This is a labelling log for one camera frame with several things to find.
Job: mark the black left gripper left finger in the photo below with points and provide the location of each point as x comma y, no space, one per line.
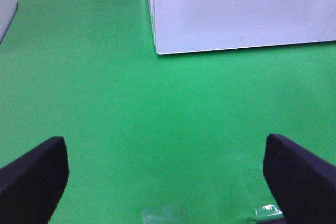
33,184

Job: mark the white microwave door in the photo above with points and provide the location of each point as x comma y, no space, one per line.
181,26

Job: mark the white microwave oven body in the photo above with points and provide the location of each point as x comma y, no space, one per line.
330,33

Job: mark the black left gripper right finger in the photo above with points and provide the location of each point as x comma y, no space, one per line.
302,183

